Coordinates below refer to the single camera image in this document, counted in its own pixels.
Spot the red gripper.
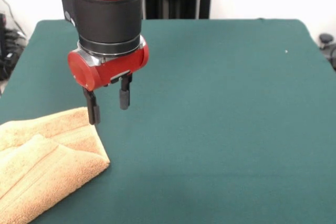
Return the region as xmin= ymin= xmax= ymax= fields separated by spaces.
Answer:
xmin=67 ymin=42 xmax=150 ymax=126

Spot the tan terry towel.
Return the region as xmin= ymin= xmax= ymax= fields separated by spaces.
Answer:
xmin=0 ymin=106 xmax=110 ymax=224

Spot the dark green table cloth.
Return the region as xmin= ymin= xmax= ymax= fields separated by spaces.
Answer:
xmin=0 ymin=18 xmax=336 ymax=224

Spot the pedestal leg with caster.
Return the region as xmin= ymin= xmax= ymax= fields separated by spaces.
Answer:
xmin=318 ymin=33 xmax=336 ymax=72
xmin=0 ymin=28 xmax=27 ymax=81

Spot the thin grey cable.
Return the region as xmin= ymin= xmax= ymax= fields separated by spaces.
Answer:
xmin=0 ymin=0 xmax=27 ymax=36

